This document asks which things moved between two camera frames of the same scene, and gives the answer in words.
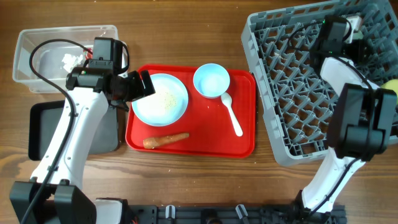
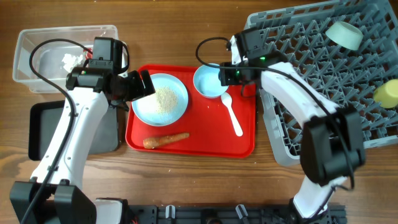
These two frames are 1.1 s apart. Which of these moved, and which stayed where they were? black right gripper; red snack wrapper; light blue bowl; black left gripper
Moved: black right gripper
Stayed: red snack wrapper; light blue bowl; black left gripper
